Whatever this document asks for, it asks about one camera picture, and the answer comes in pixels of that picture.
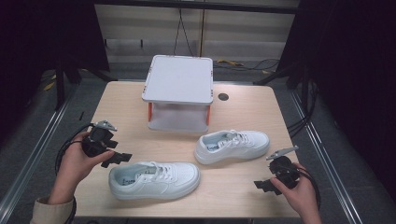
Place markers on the person's right hand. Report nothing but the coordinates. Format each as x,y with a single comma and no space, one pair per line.
300,196

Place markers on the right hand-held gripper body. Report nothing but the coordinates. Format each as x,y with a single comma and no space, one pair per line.
285,172

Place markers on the yellow strip on floor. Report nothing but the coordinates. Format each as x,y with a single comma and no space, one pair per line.
230,62

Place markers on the small black floor piece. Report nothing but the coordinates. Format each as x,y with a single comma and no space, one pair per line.
81,115

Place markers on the black stand leg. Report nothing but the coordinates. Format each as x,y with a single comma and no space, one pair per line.
59,84
280,74

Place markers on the black horizontal bar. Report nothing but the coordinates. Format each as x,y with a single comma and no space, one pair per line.
199,6

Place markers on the person's left hand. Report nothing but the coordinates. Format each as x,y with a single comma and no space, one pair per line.
73,168

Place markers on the thin vertical pole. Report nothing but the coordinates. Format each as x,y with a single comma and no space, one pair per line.
202,31

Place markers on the black round table grommet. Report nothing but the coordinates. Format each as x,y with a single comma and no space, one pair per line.
223,96

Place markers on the black curtain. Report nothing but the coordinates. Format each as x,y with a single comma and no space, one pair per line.
40,37
351,77

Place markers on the white lidded storage box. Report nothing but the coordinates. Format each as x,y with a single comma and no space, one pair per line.
179,79

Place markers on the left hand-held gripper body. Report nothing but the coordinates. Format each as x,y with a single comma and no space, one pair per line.
98,140

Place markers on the yellow tape piece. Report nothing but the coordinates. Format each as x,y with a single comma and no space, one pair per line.
49,86

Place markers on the metal floor rail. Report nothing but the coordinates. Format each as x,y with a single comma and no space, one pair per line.
34,152
323,155

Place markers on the white sneaker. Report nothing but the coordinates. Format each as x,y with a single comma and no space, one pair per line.
162,182
239,144

